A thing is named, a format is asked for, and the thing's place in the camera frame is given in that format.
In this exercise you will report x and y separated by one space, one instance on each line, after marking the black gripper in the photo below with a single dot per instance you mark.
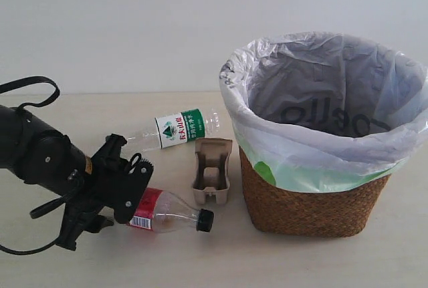
118 184

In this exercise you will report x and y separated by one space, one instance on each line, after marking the clear bottle red label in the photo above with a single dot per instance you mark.
161 211

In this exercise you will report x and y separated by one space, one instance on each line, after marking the clear bottle green cap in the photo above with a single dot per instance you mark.
171 130

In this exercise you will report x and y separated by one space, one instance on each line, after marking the brown cardboard pulp tray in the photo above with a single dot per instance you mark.
212 165

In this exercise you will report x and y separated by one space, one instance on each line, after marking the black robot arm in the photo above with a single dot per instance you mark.
38 154

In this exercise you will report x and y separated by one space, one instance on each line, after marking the translucent white-green bin liner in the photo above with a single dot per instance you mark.
321 112

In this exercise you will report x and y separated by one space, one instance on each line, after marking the woven wicker waste basket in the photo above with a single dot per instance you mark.
337 214

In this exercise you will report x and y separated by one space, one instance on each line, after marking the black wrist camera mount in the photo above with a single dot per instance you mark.
107 160

